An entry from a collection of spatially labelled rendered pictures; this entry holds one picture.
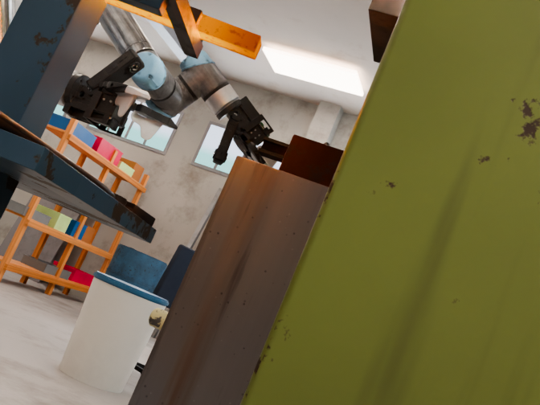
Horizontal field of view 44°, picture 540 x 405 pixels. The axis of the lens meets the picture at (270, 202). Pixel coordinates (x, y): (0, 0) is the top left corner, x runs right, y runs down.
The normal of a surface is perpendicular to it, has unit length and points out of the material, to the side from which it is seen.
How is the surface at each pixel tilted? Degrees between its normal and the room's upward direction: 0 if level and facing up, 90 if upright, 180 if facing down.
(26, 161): 90
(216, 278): 90
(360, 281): 90
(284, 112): 90
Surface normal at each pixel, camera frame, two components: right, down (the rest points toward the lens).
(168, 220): -0.26, -0.28
